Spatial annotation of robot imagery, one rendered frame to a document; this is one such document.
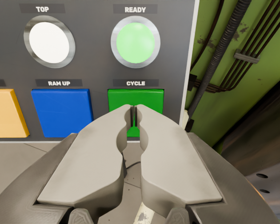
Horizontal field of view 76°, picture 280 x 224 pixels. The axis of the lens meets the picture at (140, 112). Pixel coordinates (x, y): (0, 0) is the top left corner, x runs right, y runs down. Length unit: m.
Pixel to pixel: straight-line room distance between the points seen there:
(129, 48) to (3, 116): 0.20
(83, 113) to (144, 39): 0.13
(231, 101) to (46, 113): 0.53
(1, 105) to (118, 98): 0.16
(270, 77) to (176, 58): 0.36
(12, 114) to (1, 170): 1.26
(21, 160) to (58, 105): 1.26
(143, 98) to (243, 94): 0.41
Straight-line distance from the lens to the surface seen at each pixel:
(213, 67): 0.52
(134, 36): 0.22
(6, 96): 0.29
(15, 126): 0.31
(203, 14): 0.47
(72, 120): 0.27
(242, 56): 0.50
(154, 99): 0.24
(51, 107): 0.27
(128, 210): 1.23
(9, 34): 0.27
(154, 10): 0.23
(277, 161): 0.49
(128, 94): 0.24
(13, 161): 1.54
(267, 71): 0.55
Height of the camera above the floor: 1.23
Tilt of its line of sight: 59 degrees down
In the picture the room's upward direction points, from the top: 1 degrees clockwise
